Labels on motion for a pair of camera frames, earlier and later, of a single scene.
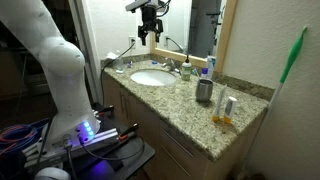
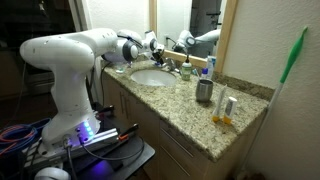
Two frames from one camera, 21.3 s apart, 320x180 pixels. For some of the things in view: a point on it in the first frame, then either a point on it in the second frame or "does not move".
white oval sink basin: x=153 y=77 does not move
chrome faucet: x=173 y=65 does not move
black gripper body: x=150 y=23 -> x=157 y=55
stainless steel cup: x=204 y=90 does not move
